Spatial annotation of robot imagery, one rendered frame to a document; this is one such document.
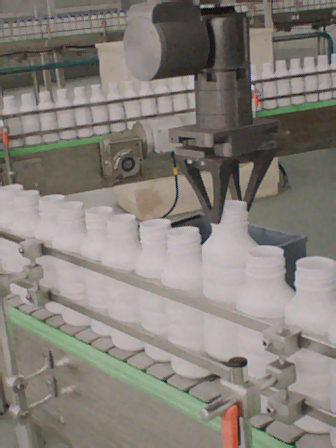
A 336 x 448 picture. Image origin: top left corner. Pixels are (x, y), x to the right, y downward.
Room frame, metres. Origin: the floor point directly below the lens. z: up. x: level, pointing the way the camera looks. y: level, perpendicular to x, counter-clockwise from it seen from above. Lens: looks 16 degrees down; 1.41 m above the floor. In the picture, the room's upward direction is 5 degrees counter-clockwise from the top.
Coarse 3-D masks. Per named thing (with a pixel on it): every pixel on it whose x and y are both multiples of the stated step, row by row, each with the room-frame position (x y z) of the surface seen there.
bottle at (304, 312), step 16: (304, 272) 0.65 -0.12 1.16; (320, 272) 0.64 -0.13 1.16; (304, 288) 0.64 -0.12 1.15; (320, 288) 0.64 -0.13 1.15; (288, 304) 0.66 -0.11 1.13; (304, 304) 0.64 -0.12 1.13; (320, 304) 0.64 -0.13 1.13; (288, 320) 0.65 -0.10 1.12; (304, 320) 0.63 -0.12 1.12; (320, 320) 0.63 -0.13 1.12; (320, 336) 0.63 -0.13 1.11; (304, 352) 0.63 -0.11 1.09; (304, 368) 0.63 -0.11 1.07; (320, 368) 0.63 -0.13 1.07; (304, 384) 0.63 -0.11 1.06; (320, 384) 0.63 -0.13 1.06; (320, 400) 0.63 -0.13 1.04; (320, 432) 0.63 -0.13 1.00
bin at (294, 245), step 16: (176, 224) 1.60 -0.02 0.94; (192, 224) 1.62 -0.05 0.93; (208, 224) 1.62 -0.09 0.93; (256, 240) 1.51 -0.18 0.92; (272, 240) 1.47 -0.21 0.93; (288, 240) 1.44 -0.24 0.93; (304, 240) 1.40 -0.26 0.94; (288, 256) 1.37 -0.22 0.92; (304, 256) 1.40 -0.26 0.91; (288, 272) 1.37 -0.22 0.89
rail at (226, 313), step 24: (24, 240) 1.01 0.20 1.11; (96, 264) 0.87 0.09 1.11; (24, 288) 1.03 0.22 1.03; (144, 288) 0.80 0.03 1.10; (168, 288) 0.77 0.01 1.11; (96, 312) 0.88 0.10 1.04; (216, 312) 0.71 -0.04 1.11; (240, 312) 0.68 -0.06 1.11; (144, 336) 0.81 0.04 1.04; (192, 360) 0.74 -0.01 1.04; (312, 408) 0.61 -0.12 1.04
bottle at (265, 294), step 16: (256, 256) 0.71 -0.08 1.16; (272, 256) 0.71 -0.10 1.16; (256, 272) 0.68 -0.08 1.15; (272, 272) 0.68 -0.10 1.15; (256, 288) 0.68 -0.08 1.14; (272, 288) 0.68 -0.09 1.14; (288, 288) 0.69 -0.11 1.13; (240, 304) 0.69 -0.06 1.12; (256, 304) 0.67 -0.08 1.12; (272, 304) 0.67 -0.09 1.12; (272, 320) 0.67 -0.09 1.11; (240, 336) 0.69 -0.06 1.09; (256, 336) 0.67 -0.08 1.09; (240, 352) 0.69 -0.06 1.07; (256, 352) 0.67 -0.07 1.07; (256, 368) 0.67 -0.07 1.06
